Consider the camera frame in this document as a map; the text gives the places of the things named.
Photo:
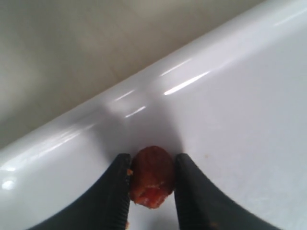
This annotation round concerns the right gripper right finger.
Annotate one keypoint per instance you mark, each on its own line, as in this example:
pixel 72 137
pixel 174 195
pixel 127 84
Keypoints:
pixel 201 205

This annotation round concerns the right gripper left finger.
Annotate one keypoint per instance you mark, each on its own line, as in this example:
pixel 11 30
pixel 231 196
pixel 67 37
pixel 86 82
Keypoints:
pixel 104 206

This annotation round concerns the dried red fruit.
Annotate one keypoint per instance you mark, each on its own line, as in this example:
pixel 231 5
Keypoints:
pixel 153 177

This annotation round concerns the white rectangular plastic tray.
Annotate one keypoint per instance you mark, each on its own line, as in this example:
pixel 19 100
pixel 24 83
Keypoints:
pixel 234 100

